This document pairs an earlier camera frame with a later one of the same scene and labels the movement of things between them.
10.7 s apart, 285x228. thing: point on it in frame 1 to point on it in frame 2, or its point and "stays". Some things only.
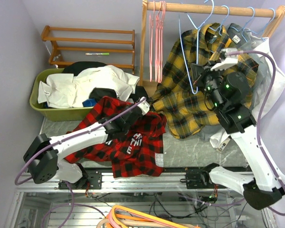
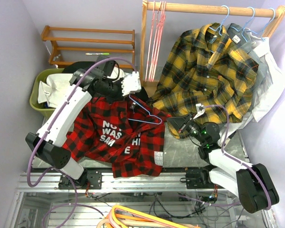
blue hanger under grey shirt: (244, 26) stays
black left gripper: (116, 115) to (120, 97)
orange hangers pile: (118, 216) stays
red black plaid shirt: (130, 139) stays
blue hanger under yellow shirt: (220, 27) stays
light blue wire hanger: (197, 28) to (149, 114)
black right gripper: (204, 71) to (178, 122)
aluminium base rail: (49, 182) stays
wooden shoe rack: (113, 47) stays
